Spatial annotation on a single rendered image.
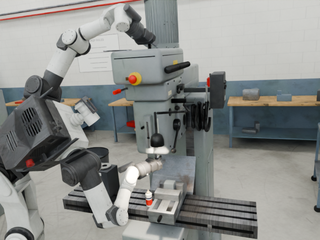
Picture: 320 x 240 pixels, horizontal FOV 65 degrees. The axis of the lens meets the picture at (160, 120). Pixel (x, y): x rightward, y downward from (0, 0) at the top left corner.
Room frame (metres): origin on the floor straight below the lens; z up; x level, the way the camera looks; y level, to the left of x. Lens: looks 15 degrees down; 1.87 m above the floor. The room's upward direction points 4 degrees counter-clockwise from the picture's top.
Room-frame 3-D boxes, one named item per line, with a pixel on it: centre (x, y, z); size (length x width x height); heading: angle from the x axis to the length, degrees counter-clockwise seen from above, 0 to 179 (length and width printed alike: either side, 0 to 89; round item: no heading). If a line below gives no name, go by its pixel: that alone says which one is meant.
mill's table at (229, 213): (1.42, 0.08, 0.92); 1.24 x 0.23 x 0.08; 71
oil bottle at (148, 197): (1.37, 0.10, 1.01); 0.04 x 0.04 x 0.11
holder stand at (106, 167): (1.59, 0.44, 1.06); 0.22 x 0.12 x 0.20; 64
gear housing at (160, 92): (1.45, 0.01, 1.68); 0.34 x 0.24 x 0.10; 161
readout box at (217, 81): (1.58, -0.39, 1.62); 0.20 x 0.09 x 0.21; 161
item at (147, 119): (1.30, 0.06, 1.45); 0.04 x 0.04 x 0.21; 71
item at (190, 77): (1.88, -0.14, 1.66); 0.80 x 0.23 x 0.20; 161
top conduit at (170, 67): (1.39, -0.12, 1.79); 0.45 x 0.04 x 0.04; 161
